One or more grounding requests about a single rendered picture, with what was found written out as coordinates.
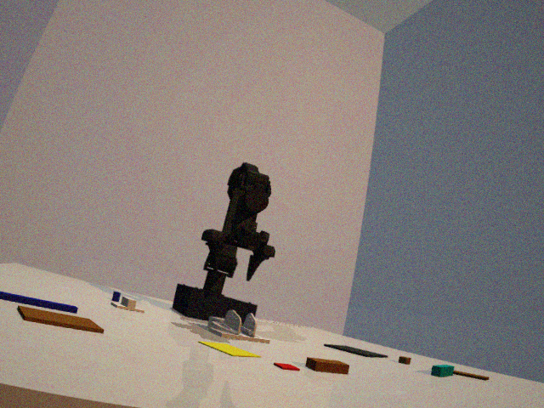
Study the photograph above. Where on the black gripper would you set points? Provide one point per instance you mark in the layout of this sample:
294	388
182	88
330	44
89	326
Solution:
215	239

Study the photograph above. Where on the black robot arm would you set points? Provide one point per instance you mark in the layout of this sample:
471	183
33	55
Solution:
249	192

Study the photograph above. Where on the dark blue flat bar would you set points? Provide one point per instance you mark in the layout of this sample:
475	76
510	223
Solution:
37	302

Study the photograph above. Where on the yellow flat plate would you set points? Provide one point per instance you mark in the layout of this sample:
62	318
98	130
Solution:
233	351

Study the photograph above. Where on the teal block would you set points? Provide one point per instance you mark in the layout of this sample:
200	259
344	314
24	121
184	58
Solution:
442	370

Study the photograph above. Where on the brown rectangular block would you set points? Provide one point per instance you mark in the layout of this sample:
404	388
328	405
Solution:
322	365

